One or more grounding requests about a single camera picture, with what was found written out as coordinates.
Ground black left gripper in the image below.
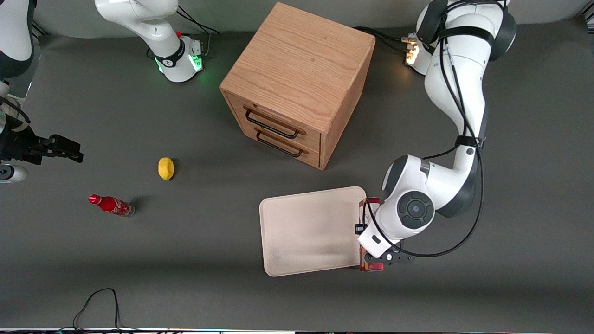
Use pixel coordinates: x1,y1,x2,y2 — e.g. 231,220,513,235
355,224,416,266

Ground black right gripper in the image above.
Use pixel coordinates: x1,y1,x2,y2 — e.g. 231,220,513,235
0,122,84,166

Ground red tartan cookie box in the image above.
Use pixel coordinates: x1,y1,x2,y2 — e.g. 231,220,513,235
359,197,386,272

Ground cream plastic tray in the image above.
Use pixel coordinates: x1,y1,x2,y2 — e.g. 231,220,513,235
259,186,368,277

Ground red cola bottle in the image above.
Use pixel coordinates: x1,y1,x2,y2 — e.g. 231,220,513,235
88,194,136,218

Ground wooden drawer front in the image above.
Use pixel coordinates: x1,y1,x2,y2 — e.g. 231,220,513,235
232,122,321,169
225,91,322,150

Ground wooden drawer cabinet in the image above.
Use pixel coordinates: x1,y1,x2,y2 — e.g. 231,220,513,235
219,2,376,171

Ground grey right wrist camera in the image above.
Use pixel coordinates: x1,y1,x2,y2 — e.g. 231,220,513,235
0,164,29,184

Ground black metal drawer handle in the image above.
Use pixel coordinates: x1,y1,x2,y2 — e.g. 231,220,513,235
244,106,307,140
254,127,310,158

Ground thin black loose cable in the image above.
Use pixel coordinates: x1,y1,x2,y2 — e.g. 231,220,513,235
58,288,173,333

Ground black right arm base cables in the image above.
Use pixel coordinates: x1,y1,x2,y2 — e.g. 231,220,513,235
176,5,221,60

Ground black arm base cables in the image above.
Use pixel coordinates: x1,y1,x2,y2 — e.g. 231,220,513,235
176,5,221,60
353,26,418,54

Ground black left arm base cables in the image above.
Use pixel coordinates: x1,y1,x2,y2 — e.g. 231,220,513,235
353,26,418,54

